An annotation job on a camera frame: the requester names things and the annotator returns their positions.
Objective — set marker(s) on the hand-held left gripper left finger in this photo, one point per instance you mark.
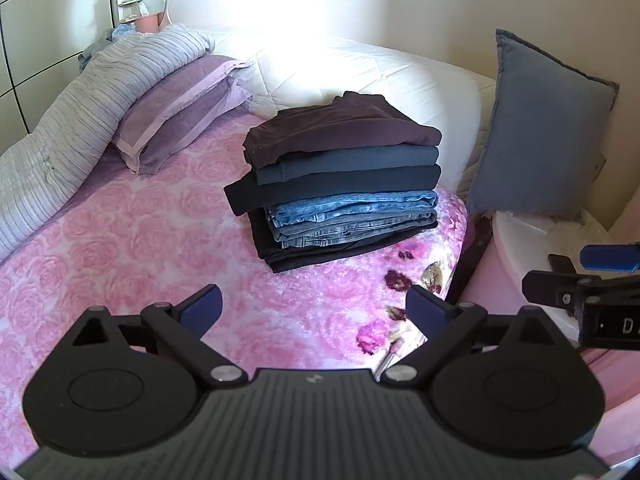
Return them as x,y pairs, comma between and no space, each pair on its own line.
200,307

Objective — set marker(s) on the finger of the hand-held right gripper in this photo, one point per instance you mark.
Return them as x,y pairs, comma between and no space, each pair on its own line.
550,287
607,257

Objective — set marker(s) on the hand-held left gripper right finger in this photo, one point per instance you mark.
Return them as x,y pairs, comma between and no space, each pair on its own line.
425,310

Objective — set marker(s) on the dark brown sweater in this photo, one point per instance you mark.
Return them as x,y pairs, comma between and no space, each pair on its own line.
340,125

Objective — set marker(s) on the white round bedside table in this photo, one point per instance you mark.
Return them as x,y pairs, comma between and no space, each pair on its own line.
520,240

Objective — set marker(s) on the pink rose blanket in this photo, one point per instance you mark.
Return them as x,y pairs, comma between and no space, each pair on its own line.
150,235

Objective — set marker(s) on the grey folded jeans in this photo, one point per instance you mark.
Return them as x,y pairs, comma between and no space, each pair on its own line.
325,232

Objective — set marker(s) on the blue folded jeans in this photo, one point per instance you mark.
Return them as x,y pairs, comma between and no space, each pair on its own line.
350,205

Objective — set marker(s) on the grey-blue cushion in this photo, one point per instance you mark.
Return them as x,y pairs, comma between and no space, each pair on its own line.
540,135

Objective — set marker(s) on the dark grey folded garment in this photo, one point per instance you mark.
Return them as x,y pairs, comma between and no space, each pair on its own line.
360,157

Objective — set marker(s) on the purple pillow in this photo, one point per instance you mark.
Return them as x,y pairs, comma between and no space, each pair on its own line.
170,110

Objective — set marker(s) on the grey striped duvet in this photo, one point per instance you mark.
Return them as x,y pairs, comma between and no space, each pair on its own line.
60,135

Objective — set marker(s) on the white pillow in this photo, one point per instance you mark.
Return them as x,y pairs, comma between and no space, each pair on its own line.
350,65

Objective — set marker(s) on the blue-grey crumpled clothing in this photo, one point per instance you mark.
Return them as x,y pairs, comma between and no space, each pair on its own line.
102,47

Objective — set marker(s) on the small pink box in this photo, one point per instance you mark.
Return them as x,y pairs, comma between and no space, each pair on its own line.
148,23

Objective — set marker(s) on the white wardrobe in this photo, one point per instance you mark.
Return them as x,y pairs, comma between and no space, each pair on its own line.
40,35

